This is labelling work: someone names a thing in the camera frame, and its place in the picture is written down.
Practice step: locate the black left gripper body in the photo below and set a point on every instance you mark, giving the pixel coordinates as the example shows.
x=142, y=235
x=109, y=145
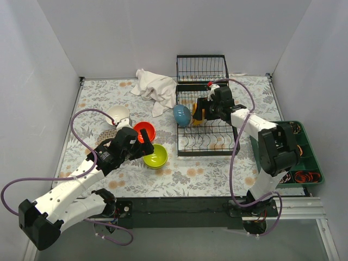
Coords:
x=142, y=147

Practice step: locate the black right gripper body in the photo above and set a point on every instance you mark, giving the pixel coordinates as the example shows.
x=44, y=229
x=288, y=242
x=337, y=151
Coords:
x=205, y=109

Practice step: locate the lime green bowl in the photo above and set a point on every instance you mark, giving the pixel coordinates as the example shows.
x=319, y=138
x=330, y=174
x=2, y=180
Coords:
x=154, y=166
x=159, y=155

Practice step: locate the yellow orange bowl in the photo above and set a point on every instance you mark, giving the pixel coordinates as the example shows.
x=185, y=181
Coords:
x=196, y=122

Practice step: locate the blue bowl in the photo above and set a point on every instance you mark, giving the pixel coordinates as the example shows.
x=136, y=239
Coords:
x=182, y=115

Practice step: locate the dark patterned bowl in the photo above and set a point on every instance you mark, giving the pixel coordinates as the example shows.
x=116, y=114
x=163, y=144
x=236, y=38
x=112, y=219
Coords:
x=107, y=134

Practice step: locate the white ceramic bowl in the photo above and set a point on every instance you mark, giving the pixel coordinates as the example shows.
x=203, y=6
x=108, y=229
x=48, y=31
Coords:
x=114, y=124
x=117, y=113

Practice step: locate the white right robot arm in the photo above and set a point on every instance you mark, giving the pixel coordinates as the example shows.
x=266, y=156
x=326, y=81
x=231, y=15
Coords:
x=251, y=124

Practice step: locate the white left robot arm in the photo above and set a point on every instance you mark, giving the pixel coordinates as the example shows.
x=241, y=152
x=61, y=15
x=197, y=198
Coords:
x=44, y=219

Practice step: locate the crumpled white cloth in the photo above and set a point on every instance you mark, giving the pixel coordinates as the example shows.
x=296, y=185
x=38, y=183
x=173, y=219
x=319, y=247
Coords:
x=161, y=89

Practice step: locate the floral table mat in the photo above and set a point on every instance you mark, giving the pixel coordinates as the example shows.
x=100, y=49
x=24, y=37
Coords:
x=181, y=176

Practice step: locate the green compartment tray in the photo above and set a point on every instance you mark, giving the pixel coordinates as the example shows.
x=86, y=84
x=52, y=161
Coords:
x=307, y=163

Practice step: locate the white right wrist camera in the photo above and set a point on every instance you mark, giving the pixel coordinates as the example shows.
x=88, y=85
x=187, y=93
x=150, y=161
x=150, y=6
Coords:
x=212, y=88

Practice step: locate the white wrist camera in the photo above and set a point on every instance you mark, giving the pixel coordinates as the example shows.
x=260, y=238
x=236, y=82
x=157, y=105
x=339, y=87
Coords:
x=127, y=119
x=212, y=88

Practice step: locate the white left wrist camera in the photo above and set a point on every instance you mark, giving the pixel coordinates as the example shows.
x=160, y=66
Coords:
x=127, y=119

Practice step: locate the black wire dish rack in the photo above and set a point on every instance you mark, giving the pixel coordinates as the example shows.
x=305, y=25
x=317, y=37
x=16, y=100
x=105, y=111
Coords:
x=208, y=138

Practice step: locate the black wire basket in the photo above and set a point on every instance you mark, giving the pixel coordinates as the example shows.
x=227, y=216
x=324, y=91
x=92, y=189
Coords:
x=200, y=68

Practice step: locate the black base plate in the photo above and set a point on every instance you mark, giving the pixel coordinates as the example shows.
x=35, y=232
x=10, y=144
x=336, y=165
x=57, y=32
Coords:
x=187, y=212

